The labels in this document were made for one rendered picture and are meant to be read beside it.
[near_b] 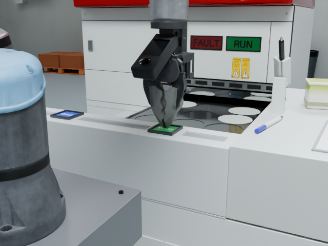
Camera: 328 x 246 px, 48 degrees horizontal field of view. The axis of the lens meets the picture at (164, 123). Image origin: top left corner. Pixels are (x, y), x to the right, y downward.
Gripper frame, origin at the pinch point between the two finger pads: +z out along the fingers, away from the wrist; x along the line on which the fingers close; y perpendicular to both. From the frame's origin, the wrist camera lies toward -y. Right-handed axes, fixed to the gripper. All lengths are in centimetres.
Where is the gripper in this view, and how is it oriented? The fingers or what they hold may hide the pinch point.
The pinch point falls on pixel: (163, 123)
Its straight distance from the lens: 75.3
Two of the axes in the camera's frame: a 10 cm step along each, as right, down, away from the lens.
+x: -9.0, -1.2, 4.3
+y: 4.4, -2.5, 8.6
